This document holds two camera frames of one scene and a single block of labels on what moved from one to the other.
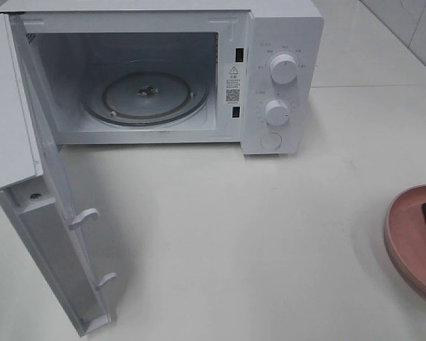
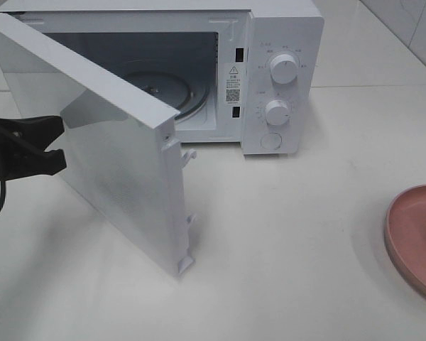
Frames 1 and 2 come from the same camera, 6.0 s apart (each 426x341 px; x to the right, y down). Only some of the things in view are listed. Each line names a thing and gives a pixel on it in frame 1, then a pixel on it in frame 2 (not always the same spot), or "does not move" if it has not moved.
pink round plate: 414,248 does not move
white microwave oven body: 243,77 does not move
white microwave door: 28,170 → 114,145
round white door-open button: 270,141 does not move
